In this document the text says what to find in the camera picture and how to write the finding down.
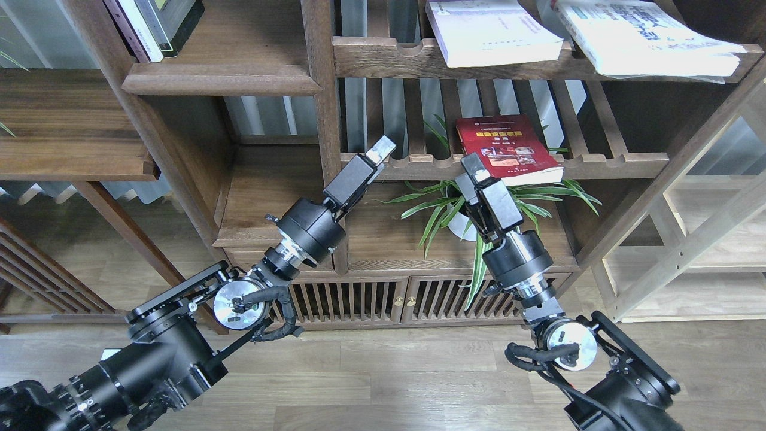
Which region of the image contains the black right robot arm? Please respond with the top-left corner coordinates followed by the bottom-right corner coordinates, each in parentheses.
top-left (457, 154), bottom-right (682, 430)

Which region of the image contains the red cover book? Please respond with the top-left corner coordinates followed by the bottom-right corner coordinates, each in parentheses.
top-left (456, 114), bottom-right (564, 186)

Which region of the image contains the white plant pot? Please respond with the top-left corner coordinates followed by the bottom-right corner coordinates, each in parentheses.
top-left (448, 212), bottom-right (477, 242)

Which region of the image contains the dark green black book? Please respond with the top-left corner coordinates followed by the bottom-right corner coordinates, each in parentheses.
top-left (136, 1), bottom-right (205, 57)

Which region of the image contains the light wooden shelf frame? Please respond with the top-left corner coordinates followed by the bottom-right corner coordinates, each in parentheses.
top-left (592, 79), bottom-right (765, 322)

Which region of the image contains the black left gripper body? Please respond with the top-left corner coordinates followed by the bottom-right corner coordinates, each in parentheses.
top-left (276, 154), bottom-right (377, 269)

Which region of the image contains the white spine book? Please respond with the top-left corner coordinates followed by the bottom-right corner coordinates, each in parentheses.
top-left (118, 0), bottom-right (164, 63)

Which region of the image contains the dark wooden bookshelf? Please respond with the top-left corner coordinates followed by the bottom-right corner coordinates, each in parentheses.
top-left (62, 1), bottom-right (764, 328)

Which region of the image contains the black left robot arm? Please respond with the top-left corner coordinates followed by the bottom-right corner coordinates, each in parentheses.
top-left (2, 136), bottom-right (395, 430)

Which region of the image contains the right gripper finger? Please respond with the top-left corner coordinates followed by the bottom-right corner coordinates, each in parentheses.
top-left (461, 153), bottom-right (491, 179)

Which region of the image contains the green spider plant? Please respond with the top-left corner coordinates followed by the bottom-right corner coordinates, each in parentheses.
top-left (383, 115), bottom-right (603, 312)

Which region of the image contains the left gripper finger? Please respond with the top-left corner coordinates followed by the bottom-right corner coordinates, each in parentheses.
top-left (366, 136), bottom-right (396, 166)

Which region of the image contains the white book Chinese title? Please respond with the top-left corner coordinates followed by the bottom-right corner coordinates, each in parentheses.
top-left (552, 1), bottom-right (745, 77)

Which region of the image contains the pale purple white book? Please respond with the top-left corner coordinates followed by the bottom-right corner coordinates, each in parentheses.
top-left (425, 1), bottom-right (563, 68)

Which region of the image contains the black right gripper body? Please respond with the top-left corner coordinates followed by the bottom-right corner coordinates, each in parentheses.
top-left (456, 170), bottom-right (552, 292)

